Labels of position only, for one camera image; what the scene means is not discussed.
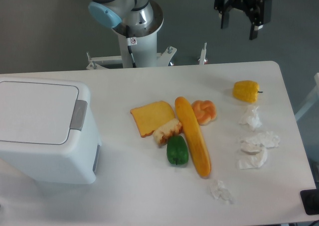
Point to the crumpled white tissue top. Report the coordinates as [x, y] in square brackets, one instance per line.
[251, 118]

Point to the toast bread slice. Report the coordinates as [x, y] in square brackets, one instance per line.
[150, 117]

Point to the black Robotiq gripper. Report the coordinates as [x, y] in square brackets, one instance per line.
[259, 12]

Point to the crumpled white tissue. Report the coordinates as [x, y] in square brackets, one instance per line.
[220, 192]
[251, 118]
[257, 142]
[252, 161]

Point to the yellow bell pepper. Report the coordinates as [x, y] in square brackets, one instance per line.
[246, 91]

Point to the white furniture at right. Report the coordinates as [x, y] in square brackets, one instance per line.
[311, 98]

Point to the green bell pepper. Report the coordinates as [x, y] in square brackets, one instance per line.
[176, 151]

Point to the crumpled white tissue middle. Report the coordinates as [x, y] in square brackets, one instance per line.
[257, 142]

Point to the crumpled white tissue bottom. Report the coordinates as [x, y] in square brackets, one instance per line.
[220, 192]

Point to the crumpled white tissue lower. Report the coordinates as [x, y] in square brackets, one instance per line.
[252, 161]

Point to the white trash can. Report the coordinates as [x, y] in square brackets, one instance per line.
[47, 129]

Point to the braided bread roll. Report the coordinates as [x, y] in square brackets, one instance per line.
[205, 111]

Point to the small crusty bread piece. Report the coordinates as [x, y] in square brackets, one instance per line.
[166, 131]

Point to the long baguette bread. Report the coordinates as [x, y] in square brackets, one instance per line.
[194, 137]

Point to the black device at edge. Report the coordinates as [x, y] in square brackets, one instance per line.
[310, 200]

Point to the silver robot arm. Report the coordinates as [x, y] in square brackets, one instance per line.
[138, 18]

